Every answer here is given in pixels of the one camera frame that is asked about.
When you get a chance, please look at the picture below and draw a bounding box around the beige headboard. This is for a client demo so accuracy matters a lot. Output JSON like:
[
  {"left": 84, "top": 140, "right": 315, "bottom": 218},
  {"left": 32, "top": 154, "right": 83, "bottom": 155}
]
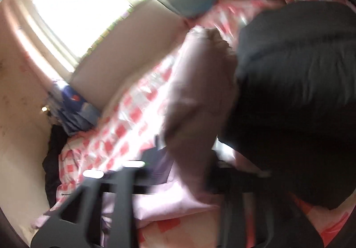
[{"left": 69, "top": 0, "right": 193, "bottom": 111}]

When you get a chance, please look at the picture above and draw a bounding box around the window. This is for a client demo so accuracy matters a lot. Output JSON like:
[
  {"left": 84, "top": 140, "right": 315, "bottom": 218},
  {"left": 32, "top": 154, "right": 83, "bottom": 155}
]
[{"left": 15, "top": 0, "right": 158, "bottom": 74}]

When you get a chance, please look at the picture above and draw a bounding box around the dark cloth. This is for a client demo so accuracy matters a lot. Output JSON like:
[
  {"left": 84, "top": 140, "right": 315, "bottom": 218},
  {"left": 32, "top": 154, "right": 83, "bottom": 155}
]
[{"left": 42, "top": 124, "right": 71, "bottom": 205}]

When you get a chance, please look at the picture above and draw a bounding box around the black padded jacket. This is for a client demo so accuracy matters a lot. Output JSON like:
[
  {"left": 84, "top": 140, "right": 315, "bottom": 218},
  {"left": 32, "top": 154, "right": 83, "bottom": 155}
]
[{"left": 217, "top": 0, "right": 356, "bottom": 209}]

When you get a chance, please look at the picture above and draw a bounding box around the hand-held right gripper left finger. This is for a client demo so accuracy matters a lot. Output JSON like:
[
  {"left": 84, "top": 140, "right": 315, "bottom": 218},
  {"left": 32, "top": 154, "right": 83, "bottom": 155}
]
[{"left": 30, "top": 168, "right": 158, "bottom": 248}]

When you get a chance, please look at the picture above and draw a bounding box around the pink checked bed sheet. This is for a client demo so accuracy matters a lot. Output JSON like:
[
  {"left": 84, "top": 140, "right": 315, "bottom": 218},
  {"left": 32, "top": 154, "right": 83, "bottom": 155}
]
[{"left": 30, "top": 0, "right": 356, "bottom": 248}]

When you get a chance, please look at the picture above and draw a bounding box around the lilac large garment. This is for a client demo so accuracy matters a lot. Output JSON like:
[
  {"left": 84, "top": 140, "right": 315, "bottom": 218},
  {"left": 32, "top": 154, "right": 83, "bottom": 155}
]
[{"left": 30, "top": 28, "right": 243, "bottom": 237}]

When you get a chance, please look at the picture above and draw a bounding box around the blue grey patterned curtain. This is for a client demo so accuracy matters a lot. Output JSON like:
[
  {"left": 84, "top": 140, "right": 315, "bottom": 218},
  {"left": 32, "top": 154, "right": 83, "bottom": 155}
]
[{"left": 49, "top": 80, "right": 99, "bottom": 137}]

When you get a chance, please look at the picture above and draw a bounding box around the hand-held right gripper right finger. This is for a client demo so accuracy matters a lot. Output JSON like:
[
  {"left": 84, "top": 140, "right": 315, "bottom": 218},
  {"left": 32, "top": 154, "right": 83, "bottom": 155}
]
[{"left": 208, "top": 164, "right": 326, "bottom": 248}]

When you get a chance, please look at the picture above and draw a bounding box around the clear plastic sheet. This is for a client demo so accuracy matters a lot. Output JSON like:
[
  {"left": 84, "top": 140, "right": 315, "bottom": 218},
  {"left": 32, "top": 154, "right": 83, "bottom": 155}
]
[{"left": 100, "top": 0, "right": 279, "bottom": 171}]

